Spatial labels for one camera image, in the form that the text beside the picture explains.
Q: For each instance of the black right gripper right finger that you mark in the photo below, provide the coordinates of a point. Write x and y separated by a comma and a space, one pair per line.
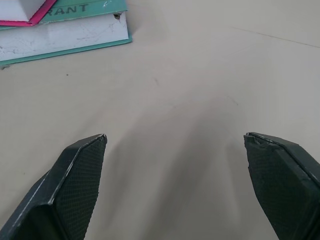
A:
282, 185

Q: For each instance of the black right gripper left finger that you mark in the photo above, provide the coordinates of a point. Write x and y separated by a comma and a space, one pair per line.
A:
62, 190

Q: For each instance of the teal hardcover book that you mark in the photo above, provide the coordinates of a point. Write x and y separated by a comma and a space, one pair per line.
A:
65, 37

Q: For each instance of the pink hardcover book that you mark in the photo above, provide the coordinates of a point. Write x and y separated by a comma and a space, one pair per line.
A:
17, 12

